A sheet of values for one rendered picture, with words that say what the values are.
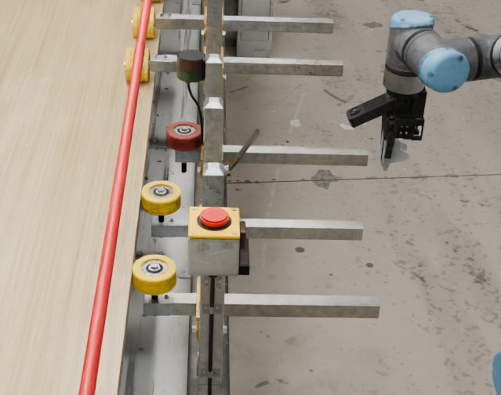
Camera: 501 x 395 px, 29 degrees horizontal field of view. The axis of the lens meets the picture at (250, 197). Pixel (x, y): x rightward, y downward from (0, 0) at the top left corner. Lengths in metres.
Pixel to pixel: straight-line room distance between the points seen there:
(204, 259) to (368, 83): 3.20
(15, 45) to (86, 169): 0.64
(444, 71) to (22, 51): 1.12
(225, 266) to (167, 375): 0.66
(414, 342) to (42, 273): 1.54
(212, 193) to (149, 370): 0.51
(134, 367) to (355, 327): 1.21
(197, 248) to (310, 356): 1.65
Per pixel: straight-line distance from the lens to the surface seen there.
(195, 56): 2.06
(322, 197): 3.64
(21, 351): 1.64
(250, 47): 4.58
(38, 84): 2.42
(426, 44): 2.02
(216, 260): 1.34
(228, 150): 2.21
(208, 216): 1.34
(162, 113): 2.85
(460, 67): 2.00
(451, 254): 3.44
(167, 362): 2.01
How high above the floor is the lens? 1.99
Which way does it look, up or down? 34 degrees down
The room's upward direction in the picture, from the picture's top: 3 degrees clockwise
